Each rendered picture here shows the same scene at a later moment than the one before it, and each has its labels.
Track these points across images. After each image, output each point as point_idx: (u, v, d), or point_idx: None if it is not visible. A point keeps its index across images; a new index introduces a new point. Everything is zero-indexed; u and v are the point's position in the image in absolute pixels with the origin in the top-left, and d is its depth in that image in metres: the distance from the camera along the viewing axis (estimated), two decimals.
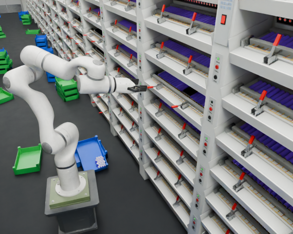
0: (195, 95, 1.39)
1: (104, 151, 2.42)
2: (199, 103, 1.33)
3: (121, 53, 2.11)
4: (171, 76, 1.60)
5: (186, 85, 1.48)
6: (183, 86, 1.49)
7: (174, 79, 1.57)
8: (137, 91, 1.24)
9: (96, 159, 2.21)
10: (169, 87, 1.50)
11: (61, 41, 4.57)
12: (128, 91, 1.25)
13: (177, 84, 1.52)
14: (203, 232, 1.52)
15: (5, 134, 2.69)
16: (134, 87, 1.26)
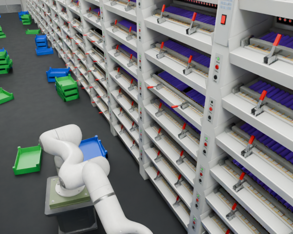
0: (195, 95, 1.39)
1: (104, 151, 2.42)
2: (199, 103, 1.33)
3: (121, 53, 2.11)
4: (171, 76, 1.60)
5: (186, 85, 1.48)
6: (183, 86, 1.49)
7: (174, 79, 1.57)
8: None
9: None
10: (169, 87, 1.50)
11: (61, 41, 4.57)
12: None
13: (177, 84, 1.52)
14: (203, 232, 1.52)
15: (5, 134, 2.69)
16: None
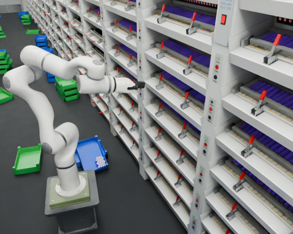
0: (197, 94, 1.40)
1: (104, 151, 2.42)
2: (201, 102, 1.33)
3: (121, 53, 2.11)
4: None
5: None
6: (185, 85, 1.49)
7: (176, 78, 1.57)
8: None
9: (96, 159, 2.21)
10: (172, 86, 1.50)
11: (61, 41, 4.57)
12: (128, 91, 1.24)
13: (180, 82, 1.52)
14: (203, 232, 1.52)
15: (5, 134, 2.69)
16: (134, 86, 1.28)
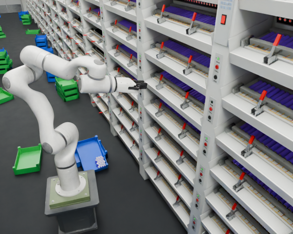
0: (197, 94, 1.40)
1: (104, 151, 2.42)
2: (202, 102, 1.33)
3: (121, 53, 2.11)
4: None
5: None
6: (185, 85, 1.49)
7: (176, 78, 1.57)
8: (138, 88, 1.27)
9: (96, 159, 2.21)
10: (172, 86, 1.50)
11: (61, 41, 4.57)
12: (129, 90, 1.25)
13: (180, 82, 1.52)
14: (203, 232, 1.52)
15: (5, 134, 2.69)
16: (135, 86, 1.28)
